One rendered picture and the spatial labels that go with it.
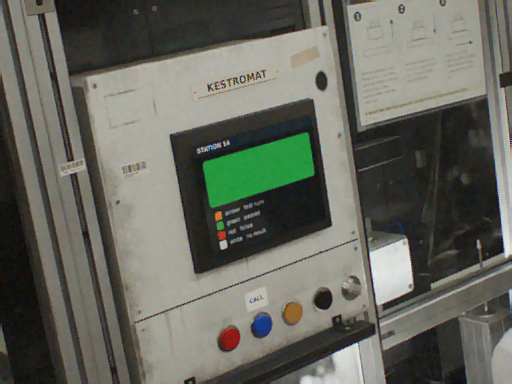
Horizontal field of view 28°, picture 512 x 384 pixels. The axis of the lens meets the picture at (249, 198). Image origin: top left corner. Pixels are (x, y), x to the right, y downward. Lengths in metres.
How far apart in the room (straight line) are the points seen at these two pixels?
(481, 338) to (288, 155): 0.83
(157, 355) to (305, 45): 0.50
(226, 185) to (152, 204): 0.11
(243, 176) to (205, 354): 0.26
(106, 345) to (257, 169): 0.33
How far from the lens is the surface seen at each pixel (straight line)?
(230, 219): 1.44
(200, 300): 1.46
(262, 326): 1.52
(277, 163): 1.48
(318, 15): 1.57
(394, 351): 1.99
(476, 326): 2.18
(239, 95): 1.47
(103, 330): 1.40
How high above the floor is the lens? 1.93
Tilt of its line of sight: 12 degrees down
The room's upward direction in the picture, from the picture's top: 9 degrees counter-clockwise
